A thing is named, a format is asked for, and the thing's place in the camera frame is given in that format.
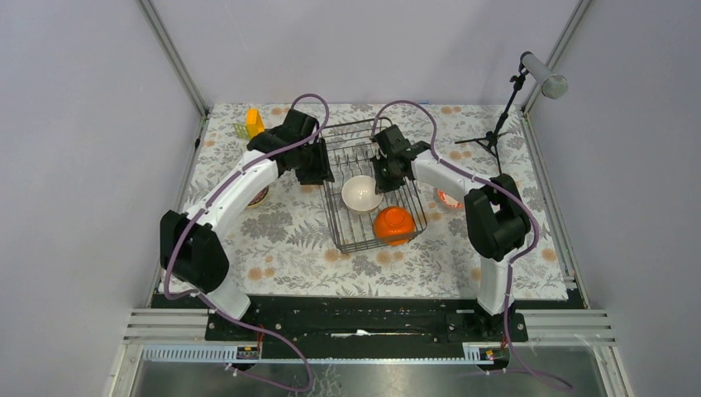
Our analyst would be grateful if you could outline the orange bowl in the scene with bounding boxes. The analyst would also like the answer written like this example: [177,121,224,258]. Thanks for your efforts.
[373,206,416,246]

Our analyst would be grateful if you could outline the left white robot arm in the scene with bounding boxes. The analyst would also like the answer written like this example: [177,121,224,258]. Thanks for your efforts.
[160,109,333,340]

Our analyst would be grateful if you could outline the black wire dish rack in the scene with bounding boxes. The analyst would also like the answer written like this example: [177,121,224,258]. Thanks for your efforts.
[322,119,427,254]

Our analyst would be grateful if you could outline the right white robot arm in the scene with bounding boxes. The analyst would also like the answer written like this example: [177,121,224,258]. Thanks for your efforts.
[370,125,539,341]

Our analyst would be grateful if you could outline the orange block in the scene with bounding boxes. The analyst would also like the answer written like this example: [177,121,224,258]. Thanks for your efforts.
[246,108,265,139]

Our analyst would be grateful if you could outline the beige ceramic bowl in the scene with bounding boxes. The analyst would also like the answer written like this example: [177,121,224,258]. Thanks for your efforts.
[341,175,384,213]

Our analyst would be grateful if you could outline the purple cable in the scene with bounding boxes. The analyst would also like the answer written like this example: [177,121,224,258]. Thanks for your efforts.
[370,99,575,393]
[163,93,331,395]

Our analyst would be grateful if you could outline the grey microphone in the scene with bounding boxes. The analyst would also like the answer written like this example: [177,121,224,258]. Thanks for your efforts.
[520,51,569,99]

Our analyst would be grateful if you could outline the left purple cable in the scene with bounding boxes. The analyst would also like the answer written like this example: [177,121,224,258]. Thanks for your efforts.
[163,93,331,395]

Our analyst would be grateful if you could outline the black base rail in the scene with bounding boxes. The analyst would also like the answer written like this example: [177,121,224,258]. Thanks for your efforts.
[150,290,587,360]

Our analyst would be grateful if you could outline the red white patterned bowl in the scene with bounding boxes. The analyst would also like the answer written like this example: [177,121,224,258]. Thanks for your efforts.
[436,189,465,210]

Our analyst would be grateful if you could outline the floral tablecloth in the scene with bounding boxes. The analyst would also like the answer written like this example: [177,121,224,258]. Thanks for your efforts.
[220,103,567,300]

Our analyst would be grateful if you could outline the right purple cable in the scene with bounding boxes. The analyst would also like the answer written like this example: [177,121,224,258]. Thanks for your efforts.
[370,99,575,393]

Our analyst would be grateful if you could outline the yellow patterned bowl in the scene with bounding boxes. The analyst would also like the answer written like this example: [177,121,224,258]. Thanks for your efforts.
[247,187,269,208]

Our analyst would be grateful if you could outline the black microphone tripod stand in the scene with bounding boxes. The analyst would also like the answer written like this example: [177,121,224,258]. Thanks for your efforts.
[455,66,529,174]

